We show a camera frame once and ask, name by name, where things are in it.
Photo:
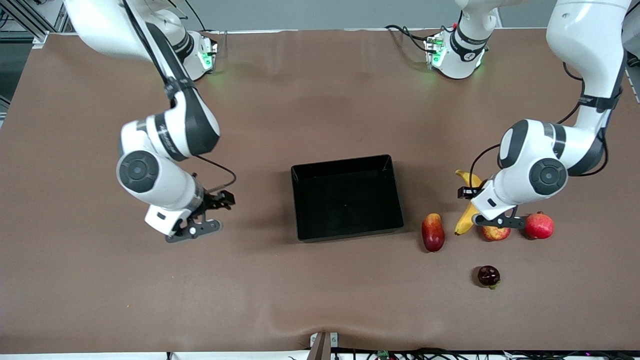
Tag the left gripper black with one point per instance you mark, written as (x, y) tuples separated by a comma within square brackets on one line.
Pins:
[(479, 190)]

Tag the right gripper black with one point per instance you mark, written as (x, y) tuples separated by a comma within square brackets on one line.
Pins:
[(214, 201)]

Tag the yellow banana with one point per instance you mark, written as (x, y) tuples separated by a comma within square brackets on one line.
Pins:
[(467, 220)]

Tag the red yellow apple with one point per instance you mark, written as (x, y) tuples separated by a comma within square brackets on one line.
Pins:
[(495, 234)]

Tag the black plastic box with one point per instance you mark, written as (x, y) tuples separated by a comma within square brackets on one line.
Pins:
[(345, 200)]

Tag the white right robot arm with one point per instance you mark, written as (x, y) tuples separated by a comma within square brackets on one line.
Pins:
[(150, 192)]

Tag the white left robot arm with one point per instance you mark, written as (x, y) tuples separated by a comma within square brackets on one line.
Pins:
[(585, 30)]

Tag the red yellow mango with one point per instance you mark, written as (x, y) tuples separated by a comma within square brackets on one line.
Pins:
[(433, 232)]

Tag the red pomegranate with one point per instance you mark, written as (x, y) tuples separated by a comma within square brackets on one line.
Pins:
[(540, 226)]

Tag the dark purple mangosteen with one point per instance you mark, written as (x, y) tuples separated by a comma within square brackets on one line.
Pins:
[(488, 276)]

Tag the brown table mat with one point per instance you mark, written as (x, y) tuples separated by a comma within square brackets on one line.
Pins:
[(300, 100)]

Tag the metal bracket with post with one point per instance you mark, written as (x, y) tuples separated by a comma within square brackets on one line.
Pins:
[(323, 346)]

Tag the aluminium extrusion frame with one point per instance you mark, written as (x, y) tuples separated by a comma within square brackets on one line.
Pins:
[(30, 20)]

